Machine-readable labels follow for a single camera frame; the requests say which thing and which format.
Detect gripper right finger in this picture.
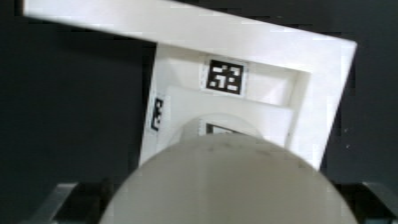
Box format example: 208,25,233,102
334,182,398,224

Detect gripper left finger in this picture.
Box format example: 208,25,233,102
20,178,116,224

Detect white lamp bulb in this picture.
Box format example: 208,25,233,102
100,114,357,224

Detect white lamp base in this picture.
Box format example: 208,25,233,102
141,45,309,160

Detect white U-shaped fence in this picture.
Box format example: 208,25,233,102
23,0,357,165

